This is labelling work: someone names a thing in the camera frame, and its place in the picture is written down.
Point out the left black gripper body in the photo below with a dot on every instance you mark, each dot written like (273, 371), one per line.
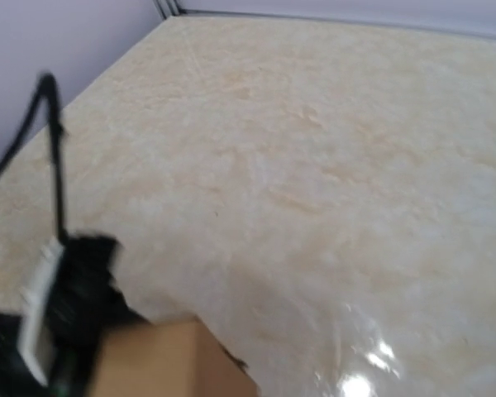
(15, 379)

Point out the brown cardboard box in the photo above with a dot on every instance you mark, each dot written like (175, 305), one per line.
(181, 358)

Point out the left aluminium frame post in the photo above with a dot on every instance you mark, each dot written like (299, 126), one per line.
(167, 8)

